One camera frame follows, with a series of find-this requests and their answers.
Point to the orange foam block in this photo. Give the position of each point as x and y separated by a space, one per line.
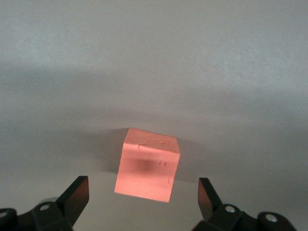
146 173

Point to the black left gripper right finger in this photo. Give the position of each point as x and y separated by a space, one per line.
207 202

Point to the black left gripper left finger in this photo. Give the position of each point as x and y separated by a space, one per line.
72 204

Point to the brown table cover cloth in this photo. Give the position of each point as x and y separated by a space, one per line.
144 60

